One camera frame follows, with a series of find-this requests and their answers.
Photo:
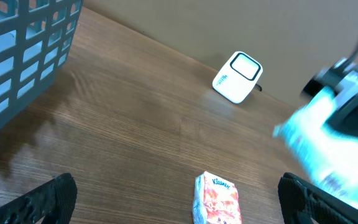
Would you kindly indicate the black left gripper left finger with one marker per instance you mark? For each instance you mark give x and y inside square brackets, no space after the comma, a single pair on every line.
[52,202]

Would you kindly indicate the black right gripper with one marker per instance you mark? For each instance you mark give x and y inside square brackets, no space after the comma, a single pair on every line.
[344,84]

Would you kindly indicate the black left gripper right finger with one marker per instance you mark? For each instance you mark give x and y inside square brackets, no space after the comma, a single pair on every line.
[303,203]

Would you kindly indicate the light blue snack packet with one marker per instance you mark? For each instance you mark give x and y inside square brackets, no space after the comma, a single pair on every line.
[329,158]

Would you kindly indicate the small red white box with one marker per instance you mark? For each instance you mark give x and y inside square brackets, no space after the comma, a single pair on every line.
[216,200]

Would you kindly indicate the white barcode scanner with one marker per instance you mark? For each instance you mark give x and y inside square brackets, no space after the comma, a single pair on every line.
[238,77]

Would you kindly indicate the grey plastic basket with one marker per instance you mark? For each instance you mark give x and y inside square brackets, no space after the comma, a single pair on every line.
[35,41]

